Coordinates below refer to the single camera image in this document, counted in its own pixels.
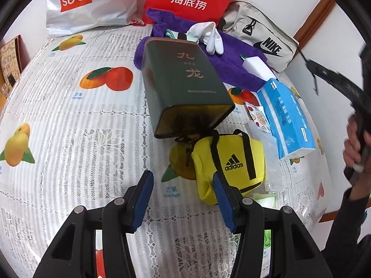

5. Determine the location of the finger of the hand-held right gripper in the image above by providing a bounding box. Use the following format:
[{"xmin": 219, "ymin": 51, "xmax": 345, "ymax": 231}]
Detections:
[
  {"xmin": 359, "ymin": 42, "xmax": 371, "ymax": 76},
  {"xmin": 307, "ymin": 59, "xmax": 367, "ymax": 105}
]

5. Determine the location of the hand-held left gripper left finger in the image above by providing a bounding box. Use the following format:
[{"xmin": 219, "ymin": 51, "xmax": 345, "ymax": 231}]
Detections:
[{"xmin": 33, "ymin": 170, "xmax": 155, "ymax": 278}]

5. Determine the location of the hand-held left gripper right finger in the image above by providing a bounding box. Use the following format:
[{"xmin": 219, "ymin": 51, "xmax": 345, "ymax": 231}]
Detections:
[{"xmin": 213, "ymin": 172, "xmax": 322, "ymax": 278}]

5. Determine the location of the yellow mini duffel bag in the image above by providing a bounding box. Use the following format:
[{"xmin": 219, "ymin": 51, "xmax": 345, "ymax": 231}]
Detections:
[{"xmin": 191, "ymin": 130, "xmax": 266, "ymax": 206}]

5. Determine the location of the blue tissue pack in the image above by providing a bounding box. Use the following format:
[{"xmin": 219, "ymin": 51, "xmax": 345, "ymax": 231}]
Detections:
[{"xmin": 256, "ymin": 78, "xmax": 316, "ymax": 160}]

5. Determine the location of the white sponge block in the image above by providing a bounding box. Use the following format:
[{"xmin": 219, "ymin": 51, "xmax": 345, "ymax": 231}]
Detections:
[{"xmin": 240, "ymin": 54, "xmax": 277, "ymax": 79}]

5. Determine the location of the dark green box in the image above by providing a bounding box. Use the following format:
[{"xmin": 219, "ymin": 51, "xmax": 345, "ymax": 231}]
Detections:
[{"xmin": 141, "ymin": 37, "xmax": 236, "ymax": 139}]

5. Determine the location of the white glove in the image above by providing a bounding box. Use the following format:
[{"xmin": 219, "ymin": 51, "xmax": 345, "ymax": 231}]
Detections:
[{"xmin": 187, "ymin": 22, "xmax": 224, "ymax": 55}]

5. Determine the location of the mint green cloth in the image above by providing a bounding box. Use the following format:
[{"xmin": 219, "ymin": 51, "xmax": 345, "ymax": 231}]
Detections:
[{"xmin": 165, "ymin": 29, "xmax": 200, "ymax": 43}]

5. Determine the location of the person's right forearm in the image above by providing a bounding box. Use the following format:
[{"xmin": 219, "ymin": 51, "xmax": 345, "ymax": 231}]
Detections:
[{"xmin": 317, "ymin": 190, "xmax": 371, "ymax": 278}]

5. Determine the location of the person's right hand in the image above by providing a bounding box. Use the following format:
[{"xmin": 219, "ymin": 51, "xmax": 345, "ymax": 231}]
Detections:
[{"xmin": 343, "ymin": 113, "xmax": 371, "ymax": 200}]

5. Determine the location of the green tissue pack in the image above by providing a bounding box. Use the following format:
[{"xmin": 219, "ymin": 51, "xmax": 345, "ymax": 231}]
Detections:
[{"xmin": 253, "ymin": 194, "xmax": 280, "ymax": 270}]

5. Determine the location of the clear plastic bag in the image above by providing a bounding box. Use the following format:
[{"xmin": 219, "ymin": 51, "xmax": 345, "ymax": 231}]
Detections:
[{"xmin": 246, "ymin": 122, "xmax": 290, "ymax": 193}]

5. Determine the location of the small patterned snack packet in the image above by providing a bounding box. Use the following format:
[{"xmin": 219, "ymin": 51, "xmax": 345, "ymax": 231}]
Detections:
[{"xmin": 246, "ymin": 101, "xmax": 273, "ymax": 135}]

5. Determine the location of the grey waist bag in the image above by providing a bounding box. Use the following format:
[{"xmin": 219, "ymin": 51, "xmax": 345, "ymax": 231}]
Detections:
[{"xmin": 219, "ymin": 0, "xmax": 300, "ymax": 73}]

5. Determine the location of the fruit print tablecloth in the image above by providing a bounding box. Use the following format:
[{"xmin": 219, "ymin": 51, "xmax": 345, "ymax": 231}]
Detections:
[{"xmin": 0, "ymin": 25, "xmax": 334, "ymax": 278}]

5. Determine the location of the purple towel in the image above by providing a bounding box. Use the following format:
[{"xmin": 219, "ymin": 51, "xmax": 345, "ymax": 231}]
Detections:
[{"xmin": 133, "ymin": 7, "xmax": 279, "ymax": 92}]

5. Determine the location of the patterned brown box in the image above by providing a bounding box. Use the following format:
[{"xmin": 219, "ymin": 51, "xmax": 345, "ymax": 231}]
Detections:
[{"xmin": 0, "ymin": 35, "xmax": 24, "ymax": 87}]

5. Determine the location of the white plastic shopping bag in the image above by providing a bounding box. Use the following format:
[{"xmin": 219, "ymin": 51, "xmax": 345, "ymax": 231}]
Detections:
[{"xmin": 46, "ymin": 0, "xmax": 138, "ymax": 37}]

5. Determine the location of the brown wooden door frame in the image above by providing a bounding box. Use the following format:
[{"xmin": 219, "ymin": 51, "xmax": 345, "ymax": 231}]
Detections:
[{"xmin": 293, "ymin": 0, "xmax": 337, "ymax": 47}]

